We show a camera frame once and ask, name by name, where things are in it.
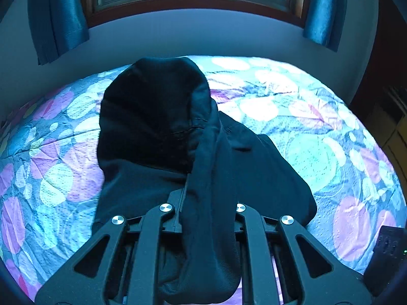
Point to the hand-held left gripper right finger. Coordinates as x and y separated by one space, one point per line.
246 225

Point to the blue curtain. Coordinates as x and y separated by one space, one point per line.
326 9
57 16

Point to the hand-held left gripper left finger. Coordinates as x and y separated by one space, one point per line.
175 205

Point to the dark wooden cabinet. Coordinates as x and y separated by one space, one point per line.
381 79

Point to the floral patterned bedspread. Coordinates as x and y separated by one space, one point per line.
318 127

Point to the black zip jacket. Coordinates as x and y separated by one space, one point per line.
152 127

